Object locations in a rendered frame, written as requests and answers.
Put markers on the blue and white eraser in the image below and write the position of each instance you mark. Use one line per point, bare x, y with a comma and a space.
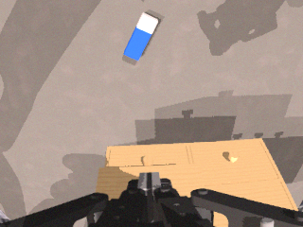
140, 37

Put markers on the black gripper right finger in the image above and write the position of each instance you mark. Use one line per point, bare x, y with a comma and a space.
181, 211

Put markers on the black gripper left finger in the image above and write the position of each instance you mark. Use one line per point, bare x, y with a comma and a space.
122, 212

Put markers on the light wooden chest of drawers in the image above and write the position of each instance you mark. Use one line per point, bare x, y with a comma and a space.
279, 178

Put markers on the light wooden drawer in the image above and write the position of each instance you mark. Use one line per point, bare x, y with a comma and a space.
271, 193
156, 156
185, 178
248, 162

